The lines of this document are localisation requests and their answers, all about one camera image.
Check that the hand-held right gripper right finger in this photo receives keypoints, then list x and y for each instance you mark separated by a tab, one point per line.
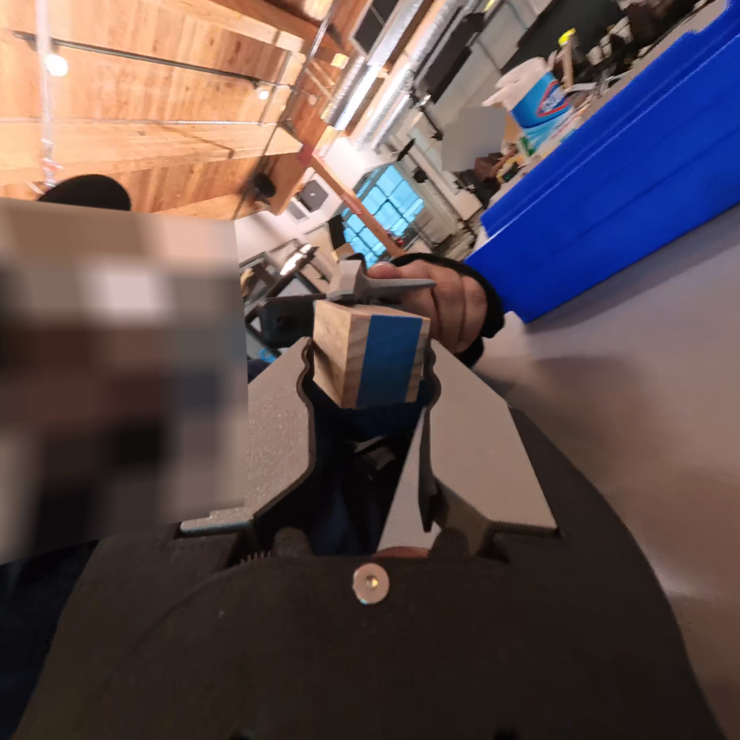
485	462

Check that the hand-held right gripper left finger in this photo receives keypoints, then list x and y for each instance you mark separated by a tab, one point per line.
283	439

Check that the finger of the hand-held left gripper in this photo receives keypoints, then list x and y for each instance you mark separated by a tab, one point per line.
347	277

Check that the wooden cube with blue stripe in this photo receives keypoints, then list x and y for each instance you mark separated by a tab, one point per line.
376	358

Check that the blue plastic bin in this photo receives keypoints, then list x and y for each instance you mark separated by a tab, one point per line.
624	202

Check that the person's left hand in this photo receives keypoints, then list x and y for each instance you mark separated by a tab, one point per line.
456	306

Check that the person's navy clothed torso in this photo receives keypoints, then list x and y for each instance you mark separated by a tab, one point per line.
347	462

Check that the small green sign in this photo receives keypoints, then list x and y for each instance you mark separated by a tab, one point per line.
526	144

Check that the white disinfectant wipes canister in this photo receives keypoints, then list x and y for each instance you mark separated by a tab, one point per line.
537	98

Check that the grey wall box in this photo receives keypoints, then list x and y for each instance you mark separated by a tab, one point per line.
312	195

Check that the silver ventilation duct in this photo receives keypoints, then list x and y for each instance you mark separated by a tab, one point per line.
358	75
393	98

